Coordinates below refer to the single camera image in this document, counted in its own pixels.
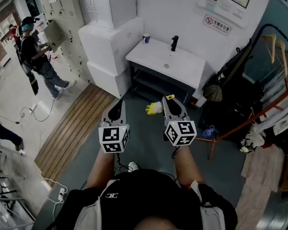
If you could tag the white power strip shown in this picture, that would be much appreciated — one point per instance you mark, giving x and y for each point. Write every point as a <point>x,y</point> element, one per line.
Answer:
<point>62,195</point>

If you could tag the black faucet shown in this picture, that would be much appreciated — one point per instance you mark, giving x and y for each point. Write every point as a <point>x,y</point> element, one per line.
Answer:
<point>174,43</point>

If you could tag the grey locker cabinet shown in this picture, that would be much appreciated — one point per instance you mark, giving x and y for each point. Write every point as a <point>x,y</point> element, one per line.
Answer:
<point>69,6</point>

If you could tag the white cup with blue print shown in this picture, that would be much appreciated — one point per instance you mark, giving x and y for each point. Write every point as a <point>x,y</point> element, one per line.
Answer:
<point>146,38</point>

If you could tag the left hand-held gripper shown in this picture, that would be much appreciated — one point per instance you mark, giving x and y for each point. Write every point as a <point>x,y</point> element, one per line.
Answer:
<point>110,138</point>

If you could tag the blue plastic clip bundle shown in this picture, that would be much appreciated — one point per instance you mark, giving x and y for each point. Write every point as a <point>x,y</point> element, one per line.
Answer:
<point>208,132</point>

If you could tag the yellow stick with white tip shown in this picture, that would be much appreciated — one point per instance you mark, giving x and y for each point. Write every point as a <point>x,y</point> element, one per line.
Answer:
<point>154,108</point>

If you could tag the dark grey vanity frame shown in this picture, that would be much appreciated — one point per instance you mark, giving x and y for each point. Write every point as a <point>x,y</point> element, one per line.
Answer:
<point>156,85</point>

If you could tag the black tube clothes rack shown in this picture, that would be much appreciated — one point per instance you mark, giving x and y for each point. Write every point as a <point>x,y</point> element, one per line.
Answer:
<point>273,26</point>

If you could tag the person's left forearm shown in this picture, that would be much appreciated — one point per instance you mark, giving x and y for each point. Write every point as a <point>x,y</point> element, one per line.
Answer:
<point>100,169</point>

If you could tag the wooden slat floor panel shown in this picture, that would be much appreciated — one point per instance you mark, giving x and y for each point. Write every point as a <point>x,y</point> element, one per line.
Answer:
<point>72,138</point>

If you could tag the person's right forearm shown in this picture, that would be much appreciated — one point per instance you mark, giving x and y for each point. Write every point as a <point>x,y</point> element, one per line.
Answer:
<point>188,166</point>

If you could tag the white shelf unit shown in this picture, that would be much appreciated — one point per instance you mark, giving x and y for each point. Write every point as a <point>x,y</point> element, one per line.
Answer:
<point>6,32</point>

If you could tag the white no-smoking sign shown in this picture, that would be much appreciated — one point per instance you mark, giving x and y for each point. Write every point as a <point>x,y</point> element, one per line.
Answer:
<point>217,25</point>

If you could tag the person's white left shoe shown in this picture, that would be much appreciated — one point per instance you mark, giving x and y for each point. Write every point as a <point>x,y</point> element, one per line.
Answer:
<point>133,166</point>

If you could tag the white washbasin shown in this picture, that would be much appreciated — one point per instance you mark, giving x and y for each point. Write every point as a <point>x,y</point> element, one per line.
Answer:
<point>182,63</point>

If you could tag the white wall panel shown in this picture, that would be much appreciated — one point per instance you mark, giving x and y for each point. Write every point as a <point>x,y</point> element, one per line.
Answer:
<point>228,11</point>

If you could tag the person's black shirt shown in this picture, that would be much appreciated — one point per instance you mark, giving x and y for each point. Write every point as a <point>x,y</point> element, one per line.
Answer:
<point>146,195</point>

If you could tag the person's head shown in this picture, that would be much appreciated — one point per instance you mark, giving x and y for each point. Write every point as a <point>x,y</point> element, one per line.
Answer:
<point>158,224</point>

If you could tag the white plush toy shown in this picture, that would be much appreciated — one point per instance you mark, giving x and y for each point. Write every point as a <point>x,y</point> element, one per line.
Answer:
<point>252,141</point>

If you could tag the metal sink drain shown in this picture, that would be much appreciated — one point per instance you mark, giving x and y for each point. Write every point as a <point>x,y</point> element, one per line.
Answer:
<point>166,65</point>

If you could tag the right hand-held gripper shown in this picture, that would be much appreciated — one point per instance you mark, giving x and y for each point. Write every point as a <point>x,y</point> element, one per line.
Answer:
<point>180,132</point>

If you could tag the khaki woven hat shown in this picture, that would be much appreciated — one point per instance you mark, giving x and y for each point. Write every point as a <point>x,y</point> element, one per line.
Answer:
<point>212,92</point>

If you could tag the white foam box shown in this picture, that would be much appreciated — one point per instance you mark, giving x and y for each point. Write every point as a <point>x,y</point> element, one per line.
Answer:
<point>115,3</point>
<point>108,83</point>
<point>105,49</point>

